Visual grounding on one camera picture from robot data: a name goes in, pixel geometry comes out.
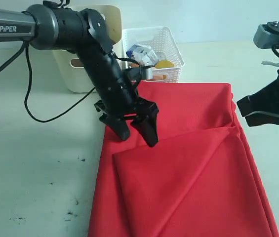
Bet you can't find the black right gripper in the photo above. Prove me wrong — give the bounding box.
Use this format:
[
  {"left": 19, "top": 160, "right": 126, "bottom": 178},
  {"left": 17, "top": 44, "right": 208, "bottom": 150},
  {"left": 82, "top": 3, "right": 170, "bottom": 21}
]
[{"left": 237, "top": 69, "right": 279, "bottom": 127}]

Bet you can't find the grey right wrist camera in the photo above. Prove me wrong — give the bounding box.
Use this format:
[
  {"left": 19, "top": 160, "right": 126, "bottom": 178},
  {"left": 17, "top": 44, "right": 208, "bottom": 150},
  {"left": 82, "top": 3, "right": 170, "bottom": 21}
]
[{"left": 253, "top": 21, "right": 279, "bottom": 49}]

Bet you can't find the cream plastic bin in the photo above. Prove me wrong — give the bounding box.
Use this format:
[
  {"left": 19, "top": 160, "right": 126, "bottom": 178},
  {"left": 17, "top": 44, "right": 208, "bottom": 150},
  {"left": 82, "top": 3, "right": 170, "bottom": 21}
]
[{"left": 53, "top": 5, "right": 122, "bottom": 93}]

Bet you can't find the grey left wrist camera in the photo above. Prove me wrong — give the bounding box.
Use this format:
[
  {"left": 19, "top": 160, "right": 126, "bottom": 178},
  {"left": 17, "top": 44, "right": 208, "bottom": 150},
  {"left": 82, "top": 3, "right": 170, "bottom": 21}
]
[{"left": 124, "top": 66, "right": 154, "bottom": 81}]

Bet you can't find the blue white milk carton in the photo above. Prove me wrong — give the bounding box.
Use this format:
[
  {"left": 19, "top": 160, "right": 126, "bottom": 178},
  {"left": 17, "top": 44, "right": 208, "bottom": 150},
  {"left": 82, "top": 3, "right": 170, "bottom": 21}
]
[{"left": 126, "top": 43, "right": 159, "bottom": 67}]

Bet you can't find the brown round plate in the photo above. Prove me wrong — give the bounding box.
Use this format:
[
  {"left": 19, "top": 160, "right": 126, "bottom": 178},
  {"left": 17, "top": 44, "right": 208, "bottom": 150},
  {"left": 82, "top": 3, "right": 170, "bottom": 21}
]
[{"left": 70, "top": 59, "right": 83, "bottom": 68}]

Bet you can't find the white woven plastic basket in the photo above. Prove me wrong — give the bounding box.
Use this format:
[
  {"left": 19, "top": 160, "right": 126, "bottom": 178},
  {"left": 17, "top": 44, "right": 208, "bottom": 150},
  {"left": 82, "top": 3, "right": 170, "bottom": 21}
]
[{"left": 122, "top": 26, "right": 184, "bottom": 83}]

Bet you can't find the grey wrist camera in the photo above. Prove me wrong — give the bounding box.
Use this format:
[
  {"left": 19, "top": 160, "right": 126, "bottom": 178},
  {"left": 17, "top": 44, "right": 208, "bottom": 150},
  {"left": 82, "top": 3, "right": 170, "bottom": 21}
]
[
  {"left": 124, "top": 66, "right": 154, "bottom": 81},
  {"left": 253, "top": 21, "right": 279, "bottom": 49}
]

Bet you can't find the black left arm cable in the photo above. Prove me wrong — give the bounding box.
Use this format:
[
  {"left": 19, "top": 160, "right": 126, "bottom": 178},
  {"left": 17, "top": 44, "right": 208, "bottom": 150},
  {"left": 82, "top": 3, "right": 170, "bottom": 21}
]
[{"left": 0, "top": 40, "right": 98, "bottom": 123}]

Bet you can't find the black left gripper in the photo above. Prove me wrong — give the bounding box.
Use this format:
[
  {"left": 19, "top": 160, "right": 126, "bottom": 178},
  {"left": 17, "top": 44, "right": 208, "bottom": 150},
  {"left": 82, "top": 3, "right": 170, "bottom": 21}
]
[{"left": 77, "top": 49, "right": 159, "bottom": 148}]

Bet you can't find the brown egg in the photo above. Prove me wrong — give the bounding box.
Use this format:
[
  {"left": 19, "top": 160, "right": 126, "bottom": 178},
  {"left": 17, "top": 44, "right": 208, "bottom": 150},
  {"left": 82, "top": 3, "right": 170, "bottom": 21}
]
[{"left": 146, "top": 75, "right": 167, "bottom": 81}]

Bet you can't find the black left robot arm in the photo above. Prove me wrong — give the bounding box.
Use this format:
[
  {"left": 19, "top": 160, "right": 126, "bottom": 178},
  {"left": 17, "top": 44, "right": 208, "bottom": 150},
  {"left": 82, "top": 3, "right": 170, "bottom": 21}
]
[{"left": 0, "top": 0, "right": 159, "bottom": 147}]

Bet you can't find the yellow lemon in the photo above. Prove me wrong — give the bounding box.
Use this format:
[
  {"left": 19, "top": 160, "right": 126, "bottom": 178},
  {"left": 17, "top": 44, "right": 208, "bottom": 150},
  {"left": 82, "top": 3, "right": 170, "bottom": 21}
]
[{"left": 155, "top": 60, "right": 175, "bottom": 69}]

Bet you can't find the red scalloped table cloth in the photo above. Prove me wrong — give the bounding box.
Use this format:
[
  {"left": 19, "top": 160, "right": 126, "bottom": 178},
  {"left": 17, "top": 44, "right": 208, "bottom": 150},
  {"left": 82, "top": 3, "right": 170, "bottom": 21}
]
[{"left": 88, "top": 82, "right": 279, "bottom": 237}]

